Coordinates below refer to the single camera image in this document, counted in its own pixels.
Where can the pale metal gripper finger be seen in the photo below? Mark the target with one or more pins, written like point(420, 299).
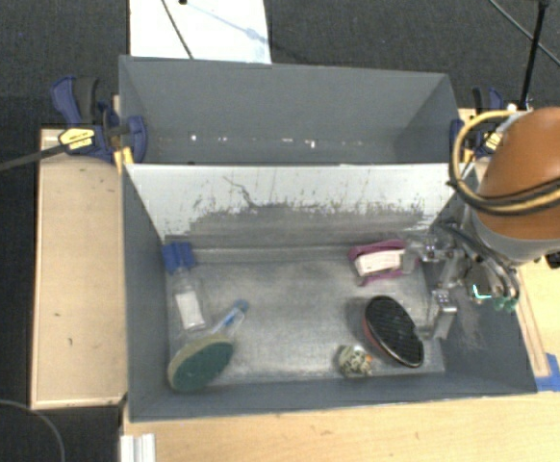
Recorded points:
point(441, 311)
point(417, 253)

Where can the purple and white stapler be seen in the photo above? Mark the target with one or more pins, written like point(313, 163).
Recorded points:
point(376, 260)

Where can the black mesh oval red rim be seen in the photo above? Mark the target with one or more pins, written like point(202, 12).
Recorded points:
point(395, 330)

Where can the small patterned round thing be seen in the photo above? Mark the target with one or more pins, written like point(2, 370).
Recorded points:
point(354, 361)

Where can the grey metal bin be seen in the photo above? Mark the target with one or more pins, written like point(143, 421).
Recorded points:
point(285, 109)

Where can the clear tube with blue cap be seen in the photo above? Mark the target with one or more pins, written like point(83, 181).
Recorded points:
point(229, 318)

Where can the clear plastic bottle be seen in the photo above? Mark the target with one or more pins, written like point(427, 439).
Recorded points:
point(189, 306)

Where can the blue ribbed block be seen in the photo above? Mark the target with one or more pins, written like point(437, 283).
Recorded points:
point(178, 255)

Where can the pale wood board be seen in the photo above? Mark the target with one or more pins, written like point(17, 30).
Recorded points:
point(80, 282)

